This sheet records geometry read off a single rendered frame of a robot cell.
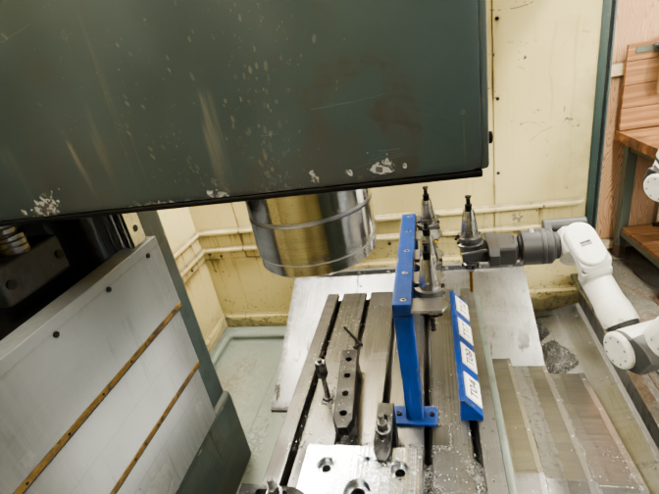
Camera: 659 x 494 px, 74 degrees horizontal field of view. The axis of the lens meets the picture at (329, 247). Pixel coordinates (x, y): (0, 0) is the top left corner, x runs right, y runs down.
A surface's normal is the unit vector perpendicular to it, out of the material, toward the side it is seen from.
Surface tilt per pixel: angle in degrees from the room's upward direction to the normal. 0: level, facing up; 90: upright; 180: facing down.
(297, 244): 90
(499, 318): 24
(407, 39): 90
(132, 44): 90
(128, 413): 90
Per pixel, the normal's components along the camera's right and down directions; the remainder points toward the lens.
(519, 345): -0.24, -0.63
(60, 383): 0.97, -0.07
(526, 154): -0.19, 0.45
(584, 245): -0.26, -0.39
